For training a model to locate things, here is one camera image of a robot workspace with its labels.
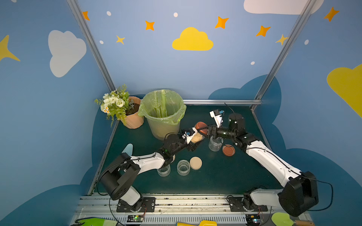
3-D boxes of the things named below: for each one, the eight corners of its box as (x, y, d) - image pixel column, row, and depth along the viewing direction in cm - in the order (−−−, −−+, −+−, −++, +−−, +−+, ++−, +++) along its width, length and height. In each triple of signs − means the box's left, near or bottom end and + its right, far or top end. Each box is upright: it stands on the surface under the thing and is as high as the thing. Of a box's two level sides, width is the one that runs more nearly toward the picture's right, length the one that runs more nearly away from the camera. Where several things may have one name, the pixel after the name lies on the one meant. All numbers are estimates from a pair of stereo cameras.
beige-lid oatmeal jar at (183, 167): (177, 175, 86) (177, 172, 81) (177, 163, 91) (177, 159, 86) (190, 175, 86) (190, 172, 81) (189, 163, 91) (190, 159, 86)
